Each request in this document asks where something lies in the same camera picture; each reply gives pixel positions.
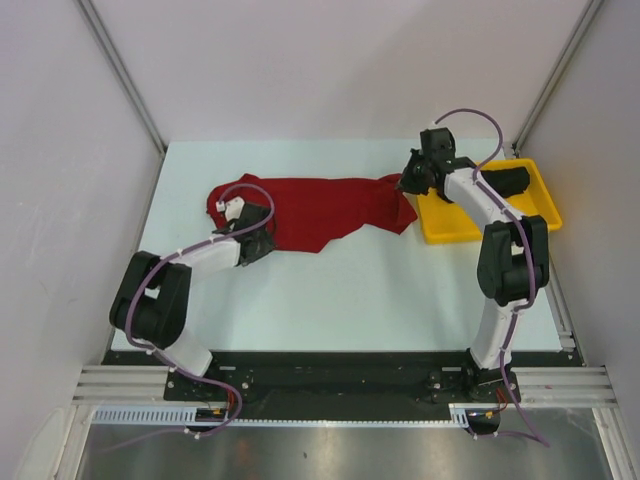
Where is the red t shirt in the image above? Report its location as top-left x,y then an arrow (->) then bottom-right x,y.
206,173 -> 417,253

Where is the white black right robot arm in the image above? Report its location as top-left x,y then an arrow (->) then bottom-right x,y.
397,128 -> 549,402

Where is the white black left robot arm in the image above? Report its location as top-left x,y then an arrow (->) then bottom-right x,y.
109,197 -> 275,400

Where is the yellow plastic tray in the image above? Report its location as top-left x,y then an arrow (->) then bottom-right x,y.
413,158 -> 564,245

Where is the rolled black t shirt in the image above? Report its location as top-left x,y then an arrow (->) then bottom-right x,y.
483,167 -> 530,198

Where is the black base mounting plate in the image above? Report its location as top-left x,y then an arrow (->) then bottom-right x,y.
102,349 -> 584,405

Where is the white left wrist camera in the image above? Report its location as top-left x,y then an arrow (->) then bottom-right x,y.
215,196 -> 245,222

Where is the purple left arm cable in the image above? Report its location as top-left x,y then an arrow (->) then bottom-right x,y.
124,183 -> 277,446

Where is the aluminium frame rail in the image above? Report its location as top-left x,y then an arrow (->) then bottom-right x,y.
72,365 -> 617,407

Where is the white slotted cable duct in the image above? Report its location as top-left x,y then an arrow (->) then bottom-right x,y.
92,402 -> 501,431

